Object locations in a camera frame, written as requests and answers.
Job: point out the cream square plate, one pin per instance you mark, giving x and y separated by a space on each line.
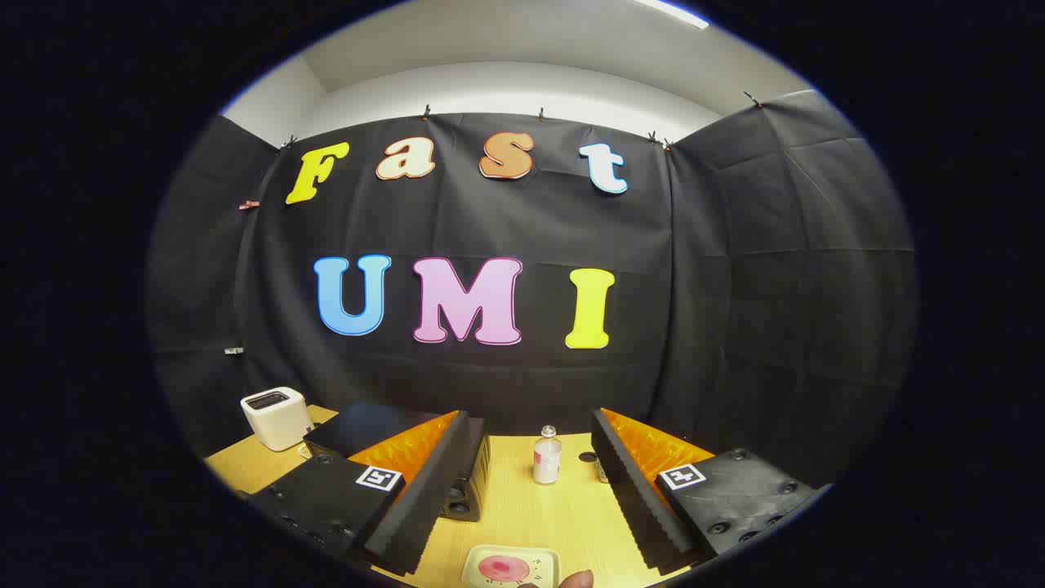
543 559

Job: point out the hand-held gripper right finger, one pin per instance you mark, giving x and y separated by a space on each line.
633 490

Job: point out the pink ham slice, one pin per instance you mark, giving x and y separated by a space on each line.
502 569

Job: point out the white toaster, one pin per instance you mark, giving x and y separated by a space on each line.
277 420

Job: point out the black toaster oven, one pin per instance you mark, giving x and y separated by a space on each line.
359 425

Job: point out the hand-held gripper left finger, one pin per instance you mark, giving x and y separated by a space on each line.
445 469

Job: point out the white bottle with clear cap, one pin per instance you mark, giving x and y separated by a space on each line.
547 461

